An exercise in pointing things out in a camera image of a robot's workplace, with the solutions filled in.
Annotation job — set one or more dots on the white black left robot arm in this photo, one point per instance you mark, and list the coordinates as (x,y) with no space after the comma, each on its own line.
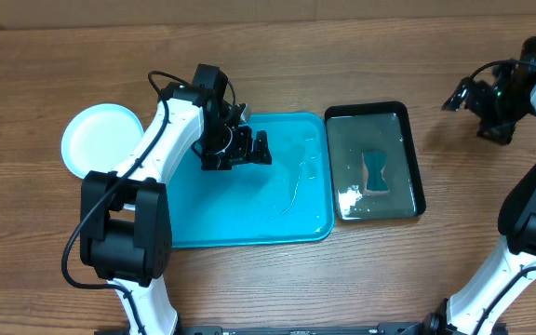
(124,232)

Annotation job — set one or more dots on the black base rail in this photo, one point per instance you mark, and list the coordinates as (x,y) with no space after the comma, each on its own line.
(381,329)

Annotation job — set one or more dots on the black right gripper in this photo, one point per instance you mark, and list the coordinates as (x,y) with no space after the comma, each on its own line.
(473,98)

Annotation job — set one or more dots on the black water-filled tray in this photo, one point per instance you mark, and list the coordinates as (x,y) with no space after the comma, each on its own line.
(379,126)

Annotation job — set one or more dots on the teal plastic serving tray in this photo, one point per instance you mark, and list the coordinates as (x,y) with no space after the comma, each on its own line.
(288,201)

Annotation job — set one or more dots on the light blue plate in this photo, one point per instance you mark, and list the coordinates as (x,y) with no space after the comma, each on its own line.
(99,138)

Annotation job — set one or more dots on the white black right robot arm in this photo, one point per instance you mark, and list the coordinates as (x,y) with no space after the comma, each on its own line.
(511,266)

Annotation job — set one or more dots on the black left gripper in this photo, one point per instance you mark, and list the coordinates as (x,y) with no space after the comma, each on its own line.
(241,153)

